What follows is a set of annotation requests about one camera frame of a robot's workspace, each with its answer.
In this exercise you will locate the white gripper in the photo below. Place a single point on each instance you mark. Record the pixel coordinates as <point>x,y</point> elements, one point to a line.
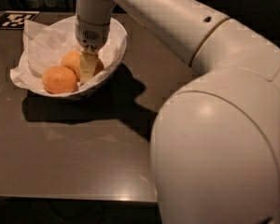
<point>90,32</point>

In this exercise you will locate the orange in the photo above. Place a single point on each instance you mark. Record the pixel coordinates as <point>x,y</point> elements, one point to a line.
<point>100,67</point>
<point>59,79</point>
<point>71,60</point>

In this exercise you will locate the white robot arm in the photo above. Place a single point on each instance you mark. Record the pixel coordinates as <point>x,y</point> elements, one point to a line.
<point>215,144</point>

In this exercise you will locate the white bowl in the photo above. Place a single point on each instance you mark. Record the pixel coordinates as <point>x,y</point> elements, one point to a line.
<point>115,59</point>

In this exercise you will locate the white paper liner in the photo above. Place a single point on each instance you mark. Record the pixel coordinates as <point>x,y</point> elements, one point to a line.
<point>42,47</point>

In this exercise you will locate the black white marker card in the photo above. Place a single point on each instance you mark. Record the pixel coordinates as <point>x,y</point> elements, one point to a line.
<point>14,20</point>

